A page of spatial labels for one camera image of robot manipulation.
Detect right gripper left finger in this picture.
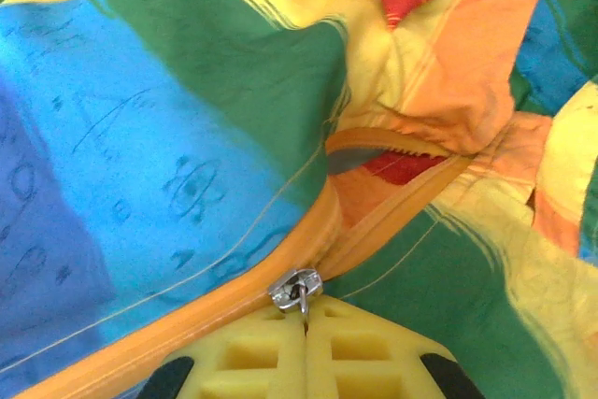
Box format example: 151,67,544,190
139,303,309,399

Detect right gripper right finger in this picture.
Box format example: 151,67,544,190
306,295,487,399

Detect silver zipper slider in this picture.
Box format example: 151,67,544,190
267,266,324,323

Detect rainbow striped hooded jacket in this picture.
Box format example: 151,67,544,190
0,0,598,399

